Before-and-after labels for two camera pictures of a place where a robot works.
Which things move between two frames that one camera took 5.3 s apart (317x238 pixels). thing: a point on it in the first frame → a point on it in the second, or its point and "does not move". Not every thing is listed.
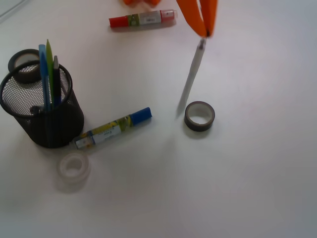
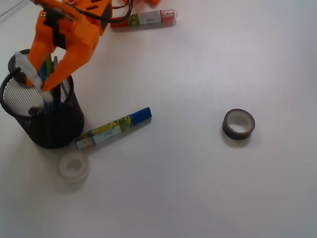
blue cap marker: x=90 y=137 does not move
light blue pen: x=43 y=77 does not move
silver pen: x=36 y=110 does not move
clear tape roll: x=74 y=168 does not move
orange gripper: x=202 y=22 → x=59 y=24
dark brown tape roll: x=199 y=116 → x=238 y=124
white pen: x=201 y=47 → x=28 y=69
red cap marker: x=142 y=18 does not move
